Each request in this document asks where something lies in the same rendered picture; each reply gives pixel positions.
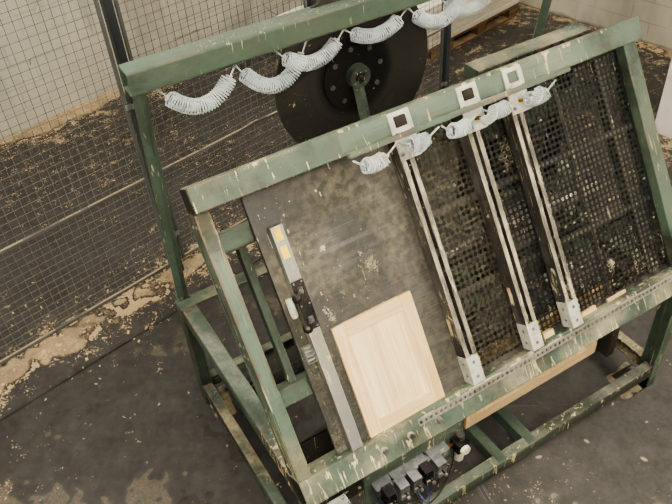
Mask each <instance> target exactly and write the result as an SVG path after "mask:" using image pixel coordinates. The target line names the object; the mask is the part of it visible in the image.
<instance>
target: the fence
mask: <svg viewBox="0 0 672 504"><path fill-rule="evenodd" d="M278 227H280V228H281V231H282V233H283V236H284V240H282V241H280V242H277V240H276V237H275V234H274V232H273V230H274V229H276V228H278ZM267 231H268V234H269V236H270V239H271V242H272V244H273V247H274V250H275V253H276V255H277V258H278V261H279V263H280V266H281V269H282V271H283V274H284V277H285V279H286V282H287V285H288V287H289V290H290V293H291V295H292V296H293V295H294V292H293V289H292V286H291V283H292V282H294V281H296V280H298V279H300V278H301V275H300V272H299V269H298V267H297V264H296V261H295V259H294V256H293V253H292V250H291V248H290V245H289V242H288V240H287V237H286V234H285V231H284V229H283V226H282V224H280V223H277V224H275V225H273V226H270V227H268V228H267ZM284 245H287V247H288V250H289V252H290V255H291V257H289V258H287V259H285V260H284V258H283V256H282V253H281V250H280V248H279V247H281V246H284ZM295 306H296V309H297V311H298V314H299V317H300V319H301V322H302V325H303V327H304V325H305V321H304V318H303V316H302V313H301V310H300V308H299V305H298V304H295ZM306 335H307V338H308V341H309V343H310V344H311V345H312V346H313V349H314V351H315V354H316V357H317V359H318V361H316V362H317V365H318V368H319V370H320V373H321V376H322V378H323V381H324V384H325V386H326V389H327V392H328V394H329V397H330V400H331V402H332V405H333V408H334V410H335V413H336V416H337V418H338V421H339V424H340V426H341V429H342V432H343V434H344V437H345V440H346V442H347V445H348V448H349V449H350V450H352V451H355V450H356V449H358V448H360V447H362V446H363V443H362V440H361V438H360V435H359V432H358V429H357V427H356V424H355V421H354V419H353V416H352V413H351V410H350V408H349V405H348V402H347V400H346V397H345V394H344V391H343V389H342V386H341V383H340V381H339V378H338V375H337V372H336V370H335V367H334V364H333V362H332V359H331V356H330V353H329V351H328V348H327V345H326V343H325V340H324V337H323V335H322V332H321V329H320V326H319V327H317V328H315V329H313V332H312V333H310V334H306Z"/></svg>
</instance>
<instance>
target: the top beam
mask: <svg viewBox="0 0 672 504"><path fill-rule="evenodd" d="M641 38H643V32H642V28H641V24H640V19H639V17H638V16H636V17H633V18H630V19H626V20H623V21H620V22H617V23H615V24H612V25H610V26H607V27H604V28H602V29H599V30H596V31H594V32H591V33H589V34H586V35H583V36H581V37H578V38H575V39H573V40H570V41H567V42H565V43H562V44H560V45H557V46H554V47H552V48H549V49H546V50H544V51H541V52H538V53H536V54H533V55H531V56H528V57H525V58H523V59H520V60H517V61H515V62H512V63H510V64H507V65H504V66H502V67H499V68H496V69H494V70H491V71H488V72H486V73H483V74H481V75H478V76H475V77H473V78H470V79H467V80H465V81H462V82H460V83H457V84H454V85H452V86H449V87H446V88H444V89H441V90H438V91H436V92H433V93H431V94H428V95H425V96H423V97H420V98H417V99H415V100H412V101H409V102H407V103H404V104H402V105H399V106H396V107H394V108H391V109H388V110H386V111H383V112H381V113H378V114H375V115H373V116H370V117H367V118H365V119H362V120H359V121H357V122H354V123H352V124H349V125H346V126H344V127H341V128H338V129H336V130H333V131H331V132H328V133H325V134H323V135H320V136H317V137H315V138H312V139H309V140H307V141H304V142H302V143H299V144H296V145H294V146H291V147H288V148H286V149H283V150H280V151H278V152H275V153H273V154H270V155H267V156H265V157H262V158H259V159H257V160H254V161H252V162H249V163H246V164H244V165H241V166H238V167H236V168H233V169H230V170H228V171H225V172H223V173H220V174H217V175H215V176H212V177H209V178H207V179H204V180H202V181H199V182H196V183H194V184H191V185H188V186H186V187H183V188H181V189H180V194H181V196H182V199H183V201H184V204H185V206H186V209H187V211H188V213H189V214H191V215H198V214H201V213H203V212H206V211H208V210H211V209H213V208H216V207H218V206H221V205H223V204H226V203H228V202H231V201H233V200H236V199H238V198H241V197H243V196H246V195H248V194H251V193H254V192H256V191H259V190H261V189H264V188H266V187H269V186H271V185H274V184H276V183H279V182H281V181H284V180H286V179H289V178H291V177H294V176H296V175H299V174H301V173H304V172H306V171H309V170H311V169H314V168H316V167H319V166H321V165H324V164H327V163H329V162H332V161H334V160H337V159H339V158H342V157H344V156H347V154H348V153H351V152H353V151H356V150H358V149H361V148H363V147H366V146H368V145H371V144H373V143H376V142H378V141H381V140H383V139H386V138H388V137H391V136H392V133H391V130H390V127H389V124H388V121H387V117H386V115H387V114H389V113H392V112H395V111H397V110H400V109H402V108H405V107H408V109H409V112H410V115H411V118H412V121H413V125H414V127H416V126H419V125H421V124H424V123H426V122H429V121H431V120H434V119H436V118H439V117H441V116H444V115H446V114H449V113H451V112H454V111H457V110H459V109H460V105H459V102H458V99H457V96H456V92H455V88H457V87H460V86H463V85H465V84H468V83H470V82H473V81H475V83H476V86H477V90H478V93H479V97H480V100H481V101H482V100H484V99H487V98H489V97H492V96H494V95H497V94H499V93H502V92H504V91H506V89H505V86H504V83H503V79H502V76H501V72H500V71H502V70H504V69H507V68H510V67H512V66H515V65H517V64H520V67H521V70H522V74H523V77H524V81H525V83H527V82H530V81H532V80H535V79H537V78H540V77H542V76H545V75H547V74H550V73H552V72H555V71H557V70H560V69H562V68H565V67H568V66H570V67H571V66H573V65H576V64H578V63H581V62H583V61H586V60H588V59H591V58H593V57H596V56H598V55H601V54H603V53H606V52H608V51H611V50H614V49H616V48H619V47H621V46H624V45H626V44H629V43H631V42H634V41H636V40H639V39H641Z"/></svg>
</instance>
